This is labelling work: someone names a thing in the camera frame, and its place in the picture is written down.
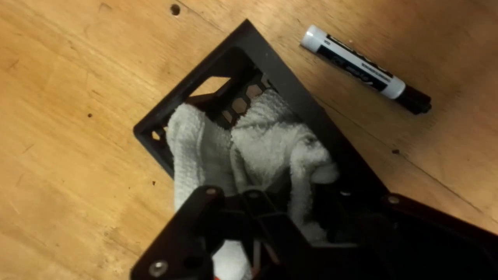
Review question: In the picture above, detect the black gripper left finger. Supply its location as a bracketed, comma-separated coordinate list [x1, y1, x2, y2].
[129, 185, 314, 280]

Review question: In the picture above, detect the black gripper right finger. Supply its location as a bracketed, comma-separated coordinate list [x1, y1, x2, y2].
[323, 190, 498, 280]

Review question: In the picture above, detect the white terry towel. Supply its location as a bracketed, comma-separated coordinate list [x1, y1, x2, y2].
[165, 89, 342, 280]

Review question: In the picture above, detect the black perforated box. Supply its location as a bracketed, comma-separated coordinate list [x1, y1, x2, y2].
[132, 19, 398, 247]

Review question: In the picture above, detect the black and white marker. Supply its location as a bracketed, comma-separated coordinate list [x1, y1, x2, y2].
[300, 23, 434, 117]

